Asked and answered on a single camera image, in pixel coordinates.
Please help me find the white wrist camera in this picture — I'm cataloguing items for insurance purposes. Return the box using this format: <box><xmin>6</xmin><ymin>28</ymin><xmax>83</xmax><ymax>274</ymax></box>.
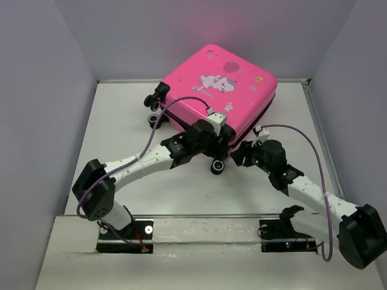
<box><xmin>252</xmin><ymin>125</ymin><xmax>270</xmax><ymax>147</ymax></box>
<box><xmin>206</xmin><ymin>112</ymin><xmax>227</xmax><ymax>135</ymax></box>

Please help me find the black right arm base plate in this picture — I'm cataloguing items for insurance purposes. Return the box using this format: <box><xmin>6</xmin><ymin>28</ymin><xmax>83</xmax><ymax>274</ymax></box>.
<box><xmin>256</xmin><ymin>219</ymin><xmax>319</xmax><ymax>253</ymax></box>

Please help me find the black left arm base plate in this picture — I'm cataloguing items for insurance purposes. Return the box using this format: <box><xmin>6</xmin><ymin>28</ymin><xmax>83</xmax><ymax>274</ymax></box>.
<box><xmin>96</xmin><ymin>219</ymin><xmax>154</xmax><ymax>254</ymax></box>

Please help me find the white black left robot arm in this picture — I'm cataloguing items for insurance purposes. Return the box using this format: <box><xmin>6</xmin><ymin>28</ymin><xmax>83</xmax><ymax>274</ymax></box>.
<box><xmin>72</xmin><ymin>113</ymin><xmax>226</xmax><ymax>239</ymax></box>

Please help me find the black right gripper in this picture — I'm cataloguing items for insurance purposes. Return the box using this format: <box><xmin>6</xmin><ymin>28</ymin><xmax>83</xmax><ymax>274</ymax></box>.
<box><xmin>229</xmin><ymin>138</ymin><xmax>273</xmax><ymax>175</ymax></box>

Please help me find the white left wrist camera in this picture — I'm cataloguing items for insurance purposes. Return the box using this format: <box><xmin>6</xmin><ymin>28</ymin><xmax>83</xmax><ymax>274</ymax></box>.
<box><xmin>206</xmin><ymin>112</ymin><xmax>227</xmax><ymax>135</ymax></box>

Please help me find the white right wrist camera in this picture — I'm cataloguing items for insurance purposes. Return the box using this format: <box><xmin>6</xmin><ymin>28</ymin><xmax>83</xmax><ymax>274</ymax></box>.
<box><xmin>252</xmin><ymin>125</ymin><xmax>270</xmax><ymax>147</ymax></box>

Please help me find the pink suitcase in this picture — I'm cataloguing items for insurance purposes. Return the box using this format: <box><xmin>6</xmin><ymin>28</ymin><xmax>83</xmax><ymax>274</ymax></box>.
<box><xmin>144</xmin><ymin>44</ymin><xmax>278</xmax><ymax>175</ymax></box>

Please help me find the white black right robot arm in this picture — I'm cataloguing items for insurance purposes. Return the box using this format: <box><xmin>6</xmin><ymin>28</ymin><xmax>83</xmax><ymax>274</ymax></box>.
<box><xmin>230</xmin><ymin>140</ymin><xmax>386</xmax><ymax>269</ymax></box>

